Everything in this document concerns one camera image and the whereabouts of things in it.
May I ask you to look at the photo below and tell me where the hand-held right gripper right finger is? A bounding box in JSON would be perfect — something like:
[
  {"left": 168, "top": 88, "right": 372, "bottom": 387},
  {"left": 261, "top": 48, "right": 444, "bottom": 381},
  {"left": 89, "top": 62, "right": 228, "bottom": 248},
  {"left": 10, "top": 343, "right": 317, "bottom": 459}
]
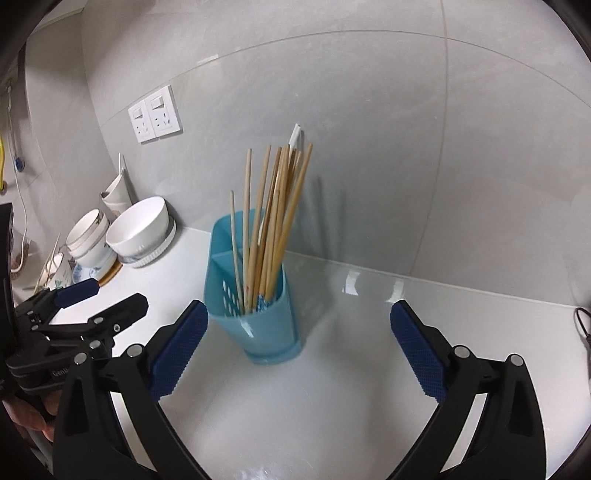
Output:
[{"left": 390, "top": 299, "right": 548, "bottom": 480}]

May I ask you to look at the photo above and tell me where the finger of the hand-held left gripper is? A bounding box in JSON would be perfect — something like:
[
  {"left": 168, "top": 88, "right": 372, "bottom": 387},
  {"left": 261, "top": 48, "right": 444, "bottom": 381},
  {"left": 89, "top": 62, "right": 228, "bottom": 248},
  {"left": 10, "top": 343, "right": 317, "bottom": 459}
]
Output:
[
  {"left": 34, "top": 292, "right": 149, "bottom": 352},
  {"left": 14, "top": 277, "right": 101, "bottom": 324}
]

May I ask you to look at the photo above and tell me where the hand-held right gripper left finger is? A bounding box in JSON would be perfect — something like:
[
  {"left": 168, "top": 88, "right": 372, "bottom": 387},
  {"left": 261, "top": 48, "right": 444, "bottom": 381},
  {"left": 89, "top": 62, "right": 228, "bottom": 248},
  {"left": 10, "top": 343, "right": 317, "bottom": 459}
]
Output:
[{"left": 53, "top": 299, "right": 211, "bottom": 480}]

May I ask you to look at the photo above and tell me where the blue plastic utensil holder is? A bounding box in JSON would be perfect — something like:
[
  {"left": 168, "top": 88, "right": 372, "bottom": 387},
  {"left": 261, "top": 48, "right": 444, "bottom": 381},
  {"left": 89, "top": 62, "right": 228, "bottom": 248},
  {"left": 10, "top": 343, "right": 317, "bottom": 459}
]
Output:
[{"left": 204, "top": 210, "right": 305, "bottom": 365}]

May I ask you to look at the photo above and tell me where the set of wooden chopsticks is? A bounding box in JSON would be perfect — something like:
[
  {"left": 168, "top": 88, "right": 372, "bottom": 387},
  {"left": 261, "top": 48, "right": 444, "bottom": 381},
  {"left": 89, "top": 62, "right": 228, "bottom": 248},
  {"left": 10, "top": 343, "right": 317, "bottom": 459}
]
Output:
[{"left": 229, "top": 143, "right": 315, "bottom": 315}]

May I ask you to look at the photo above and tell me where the round wooden board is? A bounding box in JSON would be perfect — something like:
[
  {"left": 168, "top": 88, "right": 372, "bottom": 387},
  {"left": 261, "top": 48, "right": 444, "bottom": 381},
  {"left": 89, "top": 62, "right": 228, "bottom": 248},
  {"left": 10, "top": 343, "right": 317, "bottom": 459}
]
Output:
[{"left": 98, "top": 261, "right": 123, "bottom": 285}]

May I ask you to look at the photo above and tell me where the gold rimmed white bowl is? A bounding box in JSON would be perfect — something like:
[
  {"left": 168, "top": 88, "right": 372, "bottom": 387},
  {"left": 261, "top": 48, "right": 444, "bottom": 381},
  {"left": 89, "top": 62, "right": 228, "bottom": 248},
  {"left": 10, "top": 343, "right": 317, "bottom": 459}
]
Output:
[{"left": 66, "top": 209, "right": 112, "bottom": 260}]

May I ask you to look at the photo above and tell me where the white ribbed plate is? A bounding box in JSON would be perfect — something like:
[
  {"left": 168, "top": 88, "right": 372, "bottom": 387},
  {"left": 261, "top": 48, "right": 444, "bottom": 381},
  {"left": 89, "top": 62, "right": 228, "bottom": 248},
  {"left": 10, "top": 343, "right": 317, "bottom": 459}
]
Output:
[{"left": 117, "top": 217, "right": 177, "bottom": 268}]

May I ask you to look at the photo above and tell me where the plain white ceramic bowl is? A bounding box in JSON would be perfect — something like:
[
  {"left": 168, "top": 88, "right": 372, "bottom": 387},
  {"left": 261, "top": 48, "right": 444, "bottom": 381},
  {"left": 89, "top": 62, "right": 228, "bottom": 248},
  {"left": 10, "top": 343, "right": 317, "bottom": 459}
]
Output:
[{"left": 105, "top": 196, "right": 168, "bottom": 258}]

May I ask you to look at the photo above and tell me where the yellow hose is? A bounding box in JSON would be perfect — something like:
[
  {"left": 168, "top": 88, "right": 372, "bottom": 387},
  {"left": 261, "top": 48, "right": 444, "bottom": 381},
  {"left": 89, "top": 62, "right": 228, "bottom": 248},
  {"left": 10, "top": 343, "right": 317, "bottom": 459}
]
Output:
[{"left": 0, "top": 134, "right": 10, "bottom": 192}]

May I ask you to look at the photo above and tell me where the black power cord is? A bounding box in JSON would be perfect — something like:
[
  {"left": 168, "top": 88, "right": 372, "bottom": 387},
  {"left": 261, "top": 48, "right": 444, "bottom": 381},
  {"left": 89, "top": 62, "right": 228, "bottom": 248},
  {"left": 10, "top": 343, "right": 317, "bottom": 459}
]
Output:
[{"left": 574, "top": 307, "right": 591, "bottom": 352}]

